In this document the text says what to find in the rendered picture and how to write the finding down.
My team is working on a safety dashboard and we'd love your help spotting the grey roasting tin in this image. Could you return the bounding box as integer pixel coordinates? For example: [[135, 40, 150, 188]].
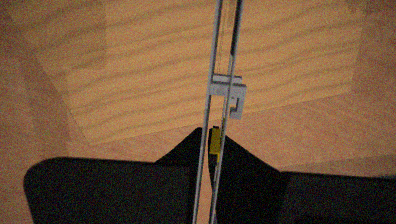
[[377, 175, 396, 180]]

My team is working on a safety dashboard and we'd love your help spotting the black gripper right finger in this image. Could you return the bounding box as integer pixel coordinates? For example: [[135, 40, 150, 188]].
[[215, 135, 396, 224]]

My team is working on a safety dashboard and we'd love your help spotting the light brown wooden board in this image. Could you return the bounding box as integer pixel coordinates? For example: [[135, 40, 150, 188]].
[[0, 0, 368, 146]]

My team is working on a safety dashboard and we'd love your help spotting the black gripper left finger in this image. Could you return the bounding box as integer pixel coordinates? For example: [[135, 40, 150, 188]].
[[23, 127, 203, 224]]

